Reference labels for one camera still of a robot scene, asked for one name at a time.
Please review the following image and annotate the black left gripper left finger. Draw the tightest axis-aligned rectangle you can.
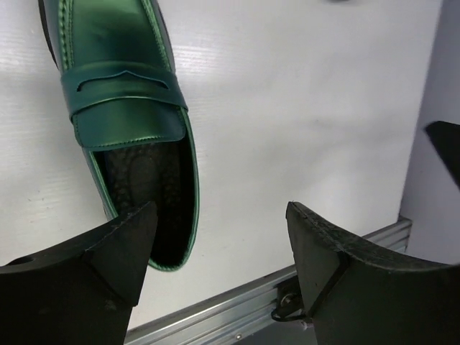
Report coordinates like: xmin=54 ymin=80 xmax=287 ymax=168
xmin=1 ymin=202 xmax=157 ymax=344

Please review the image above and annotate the aluminium mounting rail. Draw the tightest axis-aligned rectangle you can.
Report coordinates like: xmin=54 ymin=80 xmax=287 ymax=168
xmin=124 ymin=215 xmax=413 ymax=345

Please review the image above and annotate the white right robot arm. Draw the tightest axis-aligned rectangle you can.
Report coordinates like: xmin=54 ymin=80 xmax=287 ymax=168
xmin=424 ymin=121 xmax=460 ymax=187

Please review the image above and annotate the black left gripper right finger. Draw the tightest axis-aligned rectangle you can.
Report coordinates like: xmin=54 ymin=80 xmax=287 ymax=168
xmin=286 ymin=202 xmax=459 ymax=344

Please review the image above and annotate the green loafer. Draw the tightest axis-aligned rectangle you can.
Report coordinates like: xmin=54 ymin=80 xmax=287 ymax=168
xmin=38 ymin=0 xmax=199 ymax=272

